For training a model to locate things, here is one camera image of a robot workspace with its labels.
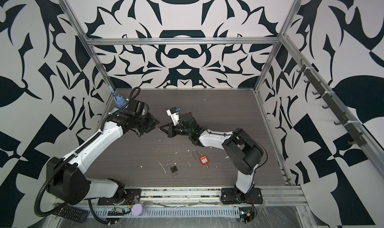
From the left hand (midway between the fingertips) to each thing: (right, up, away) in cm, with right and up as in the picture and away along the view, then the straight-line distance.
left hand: (158, 120), depth 81 cm
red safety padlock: (+25, -23, +4) cm, 34 cm away
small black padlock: (+8, -27, +1) cm, 28 cm away
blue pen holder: (-33, +11, +23) cm, 42 cm away
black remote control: (-36, -41, -13) cm, 56 cm away
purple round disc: (-5, -36, -18) cm, 40 cm away
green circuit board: (-17, -41, -12) cm, 45 cm away
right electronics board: (+44, -43, -10) cm, 62 cm away
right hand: (+1, -5, -1) cm, 5 cm away
